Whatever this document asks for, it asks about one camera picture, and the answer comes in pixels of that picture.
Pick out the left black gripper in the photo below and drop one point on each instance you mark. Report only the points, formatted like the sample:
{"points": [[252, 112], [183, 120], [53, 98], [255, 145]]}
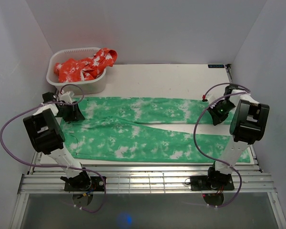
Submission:
{"points": [[76, 115]]}

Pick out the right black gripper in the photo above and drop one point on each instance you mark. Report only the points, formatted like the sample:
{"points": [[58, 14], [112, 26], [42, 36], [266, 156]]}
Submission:
{"points": [[217, 119]]}

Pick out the green tie-dye trousers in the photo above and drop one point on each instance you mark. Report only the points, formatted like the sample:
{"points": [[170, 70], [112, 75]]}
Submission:
{"points": [[123, 129]]}

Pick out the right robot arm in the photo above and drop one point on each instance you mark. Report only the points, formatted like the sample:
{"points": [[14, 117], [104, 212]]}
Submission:
{"points": [[247, 126]]}

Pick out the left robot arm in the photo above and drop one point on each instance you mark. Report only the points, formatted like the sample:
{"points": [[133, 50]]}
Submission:
{"points": [[46, 135]]}

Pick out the orange tie-dye trousers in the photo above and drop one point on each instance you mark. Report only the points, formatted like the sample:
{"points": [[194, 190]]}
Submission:
{"points": [[86, 69]]}

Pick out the dark table label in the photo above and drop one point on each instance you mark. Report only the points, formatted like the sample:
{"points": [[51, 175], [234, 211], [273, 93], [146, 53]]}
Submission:
{"points": [[215, 66]]}

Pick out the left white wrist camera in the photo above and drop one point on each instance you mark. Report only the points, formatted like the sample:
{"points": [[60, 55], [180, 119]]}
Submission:
{"points": [[66, 97]]}

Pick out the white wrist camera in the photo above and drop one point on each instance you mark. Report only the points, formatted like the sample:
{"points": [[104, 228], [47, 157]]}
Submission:
{"points": [[66, 97], [209, 99]]}

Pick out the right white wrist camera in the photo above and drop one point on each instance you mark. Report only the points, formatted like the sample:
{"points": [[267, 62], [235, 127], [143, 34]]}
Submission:
{"points": [[209, 99]]}

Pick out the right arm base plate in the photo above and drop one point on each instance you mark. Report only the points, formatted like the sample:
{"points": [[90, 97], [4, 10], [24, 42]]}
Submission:
{"points": [[204, 183]]}

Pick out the aluminium rail frame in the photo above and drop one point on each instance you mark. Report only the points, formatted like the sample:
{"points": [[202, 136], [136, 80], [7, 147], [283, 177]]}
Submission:
{"points": [[156, 178]]}

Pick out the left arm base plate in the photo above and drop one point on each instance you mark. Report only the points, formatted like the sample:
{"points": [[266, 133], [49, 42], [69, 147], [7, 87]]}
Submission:
{"points": [[97, 185]]}

